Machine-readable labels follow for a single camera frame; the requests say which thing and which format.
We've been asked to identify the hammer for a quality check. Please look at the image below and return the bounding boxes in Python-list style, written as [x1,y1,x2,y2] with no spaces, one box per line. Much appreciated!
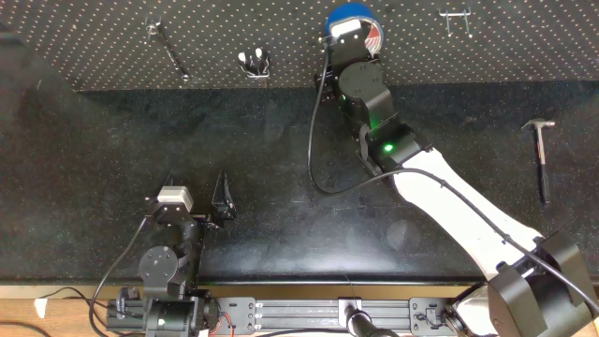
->
[520,117,557,207]

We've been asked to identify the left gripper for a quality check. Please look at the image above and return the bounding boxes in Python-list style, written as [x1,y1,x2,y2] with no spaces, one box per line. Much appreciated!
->
[144,170,237,230]

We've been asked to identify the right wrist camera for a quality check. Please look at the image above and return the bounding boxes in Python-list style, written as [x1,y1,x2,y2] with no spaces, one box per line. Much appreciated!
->
[329,18,365,42]

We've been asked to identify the black cable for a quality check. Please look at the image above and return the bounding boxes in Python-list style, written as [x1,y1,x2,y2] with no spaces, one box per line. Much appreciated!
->
[88,217,150,337]
[306,39,422,197]

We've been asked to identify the mounting rail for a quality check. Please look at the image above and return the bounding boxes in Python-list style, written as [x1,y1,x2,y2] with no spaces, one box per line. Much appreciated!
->
[106,285,462,337]

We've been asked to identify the wrench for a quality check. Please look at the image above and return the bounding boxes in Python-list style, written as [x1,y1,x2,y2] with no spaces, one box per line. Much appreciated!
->
[148,22,191,84]

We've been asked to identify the black and white pliers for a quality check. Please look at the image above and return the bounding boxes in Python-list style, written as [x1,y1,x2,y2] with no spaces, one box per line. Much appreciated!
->
[237,45,272,79]

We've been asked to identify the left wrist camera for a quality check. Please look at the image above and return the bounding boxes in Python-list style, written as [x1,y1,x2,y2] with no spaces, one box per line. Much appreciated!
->
[156,185,195,212]

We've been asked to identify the roll of blue tape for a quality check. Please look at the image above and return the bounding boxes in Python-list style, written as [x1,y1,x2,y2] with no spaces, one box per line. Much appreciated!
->
[323,1,386,56]

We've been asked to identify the black pegboard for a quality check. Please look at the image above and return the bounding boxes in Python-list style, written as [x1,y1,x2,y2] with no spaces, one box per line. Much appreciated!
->
[0,0,599,93]

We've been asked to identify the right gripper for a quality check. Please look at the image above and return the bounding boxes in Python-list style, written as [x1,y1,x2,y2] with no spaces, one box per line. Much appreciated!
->
[331,28,381,66]

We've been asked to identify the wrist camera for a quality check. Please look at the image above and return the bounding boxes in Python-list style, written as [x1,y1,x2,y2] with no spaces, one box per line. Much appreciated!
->
[156,185,195,212]
[329,18,365,42]

